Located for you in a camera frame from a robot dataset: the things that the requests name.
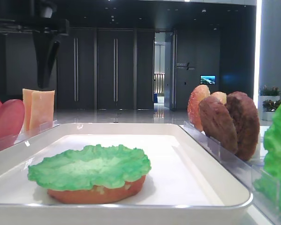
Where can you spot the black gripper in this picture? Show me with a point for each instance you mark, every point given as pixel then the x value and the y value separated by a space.
pixel 36 17

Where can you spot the orange cheese slice back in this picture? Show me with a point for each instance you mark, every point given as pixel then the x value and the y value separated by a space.
pixel 27 100

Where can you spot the orange cheese slice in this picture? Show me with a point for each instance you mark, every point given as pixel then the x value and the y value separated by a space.
pixel 27 100
pixel 42 108

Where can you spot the orange cheese slice front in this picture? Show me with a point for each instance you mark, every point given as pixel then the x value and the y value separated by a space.
pixel 42 108

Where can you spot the green lettuce leaf on tray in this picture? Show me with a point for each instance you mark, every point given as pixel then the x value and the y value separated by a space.
pixel 94 165

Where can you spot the bun slice behind patties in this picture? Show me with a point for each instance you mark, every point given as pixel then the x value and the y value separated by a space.
pixel 221 96

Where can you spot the brown meat patty front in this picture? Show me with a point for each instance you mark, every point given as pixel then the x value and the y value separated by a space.
pixel 217 123

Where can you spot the brown meat patty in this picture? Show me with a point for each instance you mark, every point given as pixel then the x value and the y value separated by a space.
pixel 217 123
pixel 245 117

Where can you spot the brown meat patty back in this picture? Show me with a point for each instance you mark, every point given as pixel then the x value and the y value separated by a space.
pixel 245 117

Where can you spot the green lettuce leaf standing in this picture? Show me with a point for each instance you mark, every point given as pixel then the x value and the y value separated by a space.
pixel 277 152

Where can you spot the clear acrylic holder left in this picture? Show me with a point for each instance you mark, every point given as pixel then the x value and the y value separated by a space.
pixel 21 137

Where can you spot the clear acrylic holder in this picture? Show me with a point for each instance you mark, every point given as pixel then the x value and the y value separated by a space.
pixel 21 137
pixel 264 211

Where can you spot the bottom bun slice on tray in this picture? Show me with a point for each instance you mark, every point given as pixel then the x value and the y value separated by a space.
pixel 98 194

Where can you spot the sesame bun top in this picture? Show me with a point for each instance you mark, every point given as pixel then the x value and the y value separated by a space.
pixel 197 95

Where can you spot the white rectangular tray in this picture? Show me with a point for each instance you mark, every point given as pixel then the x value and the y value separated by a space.
pixel 186 185

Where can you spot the potted plants on stand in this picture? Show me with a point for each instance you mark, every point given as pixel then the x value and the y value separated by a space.
pixel 269 101

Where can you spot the clear acrylic holder right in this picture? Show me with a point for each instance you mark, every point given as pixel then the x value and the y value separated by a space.
pixel 264 211

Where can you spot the small wall screen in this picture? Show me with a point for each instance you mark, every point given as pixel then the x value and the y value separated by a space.
pixel 208 79

